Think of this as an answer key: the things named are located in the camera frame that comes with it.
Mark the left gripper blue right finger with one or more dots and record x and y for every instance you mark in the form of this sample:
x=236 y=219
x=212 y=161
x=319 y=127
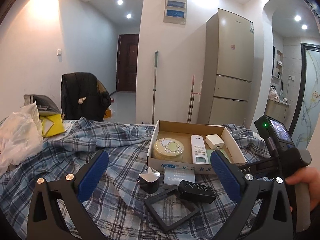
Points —
x=229 y=175

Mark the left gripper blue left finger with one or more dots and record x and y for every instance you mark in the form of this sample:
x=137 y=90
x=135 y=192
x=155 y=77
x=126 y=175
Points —
x=90 y=174

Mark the white remote control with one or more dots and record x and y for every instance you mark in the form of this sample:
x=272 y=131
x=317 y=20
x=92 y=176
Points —
x=198 y=150

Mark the black rectangular cosmetics box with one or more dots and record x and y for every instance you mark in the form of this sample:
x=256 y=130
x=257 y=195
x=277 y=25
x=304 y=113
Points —
x=195 y=192

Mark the grey lighter case box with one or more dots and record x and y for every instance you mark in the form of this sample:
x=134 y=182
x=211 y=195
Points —
x=173 y=177

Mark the black square display frame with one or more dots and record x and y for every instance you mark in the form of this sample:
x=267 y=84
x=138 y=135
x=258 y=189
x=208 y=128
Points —
x=169 y=210

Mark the person's right hand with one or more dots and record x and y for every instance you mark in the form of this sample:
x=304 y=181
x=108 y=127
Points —
x=309 y=175

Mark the white square charger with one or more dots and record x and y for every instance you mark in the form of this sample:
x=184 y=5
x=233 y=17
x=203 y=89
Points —
x=214 y=142

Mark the blue plaid cloth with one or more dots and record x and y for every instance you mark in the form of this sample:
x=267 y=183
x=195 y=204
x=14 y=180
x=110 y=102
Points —
x=117 y=204

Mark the beige sink cabinet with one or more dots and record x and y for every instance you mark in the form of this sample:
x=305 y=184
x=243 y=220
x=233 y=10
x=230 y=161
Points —
x=277 y=110

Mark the glass patterned door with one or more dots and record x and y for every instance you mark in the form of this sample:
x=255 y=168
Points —
x=307 y=108

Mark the small black silver box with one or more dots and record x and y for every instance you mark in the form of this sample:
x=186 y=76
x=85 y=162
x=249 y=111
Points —
x=149 y=180

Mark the shallow cardboard box tray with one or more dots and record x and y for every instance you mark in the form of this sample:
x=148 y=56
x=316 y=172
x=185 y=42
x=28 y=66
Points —
x=189 y=146

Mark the orange box on floor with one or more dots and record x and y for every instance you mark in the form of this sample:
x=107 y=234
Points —
x=108 y=113

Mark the yellow package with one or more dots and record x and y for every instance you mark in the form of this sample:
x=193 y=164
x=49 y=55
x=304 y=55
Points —
x=52 y=125

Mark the round cream cartoon tin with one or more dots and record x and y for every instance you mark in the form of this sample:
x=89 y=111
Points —
x=168 y=149

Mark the chair with black jacket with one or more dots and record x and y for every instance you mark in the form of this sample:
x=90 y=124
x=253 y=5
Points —
x=83 y=95

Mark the grey bag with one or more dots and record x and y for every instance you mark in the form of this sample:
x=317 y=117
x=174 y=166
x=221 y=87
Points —
x=45 y=105

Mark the white plastic bag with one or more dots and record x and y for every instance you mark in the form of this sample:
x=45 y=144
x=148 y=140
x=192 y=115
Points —
x=21 y=136

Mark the beige refrigerator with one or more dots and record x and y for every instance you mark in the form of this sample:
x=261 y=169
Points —
x=228 y=69

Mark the dark red door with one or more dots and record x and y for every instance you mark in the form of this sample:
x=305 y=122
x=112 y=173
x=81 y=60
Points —
x=127 y=56

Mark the silver mop handle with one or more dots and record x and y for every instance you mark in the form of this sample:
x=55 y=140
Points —
x=154 y=86

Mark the wall electrical panel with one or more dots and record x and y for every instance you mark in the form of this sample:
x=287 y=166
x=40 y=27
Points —
x=175 y=12

